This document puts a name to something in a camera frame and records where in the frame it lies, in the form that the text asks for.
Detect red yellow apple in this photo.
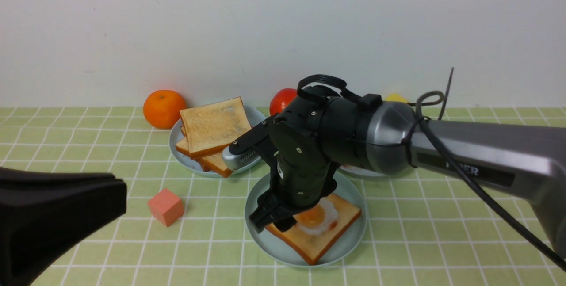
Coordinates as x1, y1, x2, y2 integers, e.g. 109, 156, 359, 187
269, 88, 297, 115

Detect salmon red cube block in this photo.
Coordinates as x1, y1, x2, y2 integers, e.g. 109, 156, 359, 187
147, 188, 185, 227

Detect yellow cube block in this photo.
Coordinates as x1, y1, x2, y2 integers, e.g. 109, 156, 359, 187
385, 93, 410, 103

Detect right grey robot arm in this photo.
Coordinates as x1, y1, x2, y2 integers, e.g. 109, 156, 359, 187
222, 85, 566, 268

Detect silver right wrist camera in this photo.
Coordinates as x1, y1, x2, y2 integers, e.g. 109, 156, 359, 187
221, 144, 261, 171

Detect grey plate with eggs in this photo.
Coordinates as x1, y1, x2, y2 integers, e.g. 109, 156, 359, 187
338, 165, 385, 179

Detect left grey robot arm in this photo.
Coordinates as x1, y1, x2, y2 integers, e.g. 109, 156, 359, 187
0, 167, 128, 286

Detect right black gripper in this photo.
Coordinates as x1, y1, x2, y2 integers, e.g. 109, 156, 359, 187
233, 86, 338, 233

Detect toast slice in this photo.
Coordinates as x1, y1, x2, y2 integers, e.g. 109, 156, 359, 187
175, 125, 190, 157
180, 97, 251, 160
196, 153, 233, 178
266, 193, 362, 266

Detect fried egg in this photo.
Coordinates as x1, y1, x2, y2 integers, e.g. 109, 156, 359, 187
294, 198, 340, 236

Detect light blue centre plate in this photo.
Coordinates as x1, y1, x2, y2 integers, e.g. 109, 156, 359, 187
243, 174, 368, 268

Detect orange fruit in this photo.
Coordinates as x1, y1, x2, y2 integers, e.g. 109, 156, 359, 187
143, 89, 187, 129

